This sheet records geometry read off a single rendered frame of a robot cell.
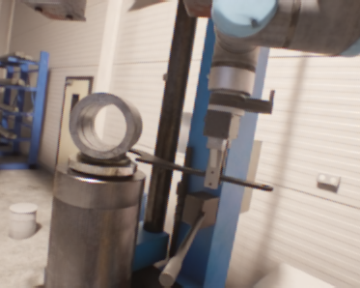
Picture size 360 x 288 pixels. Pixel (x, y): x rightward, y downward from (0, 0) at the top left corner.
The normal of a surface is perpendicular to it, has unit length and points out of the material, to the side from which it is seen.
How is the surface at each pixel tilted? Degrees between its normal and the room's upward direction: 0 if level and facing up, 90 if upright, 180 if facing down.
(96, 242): 90
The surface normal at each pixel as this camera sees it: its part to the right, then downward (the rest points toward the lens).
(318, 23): -0.22, 0.47
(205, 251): -0.67, -0.04
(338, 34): -0.23, 0.68
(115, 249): 0.66, 0.18
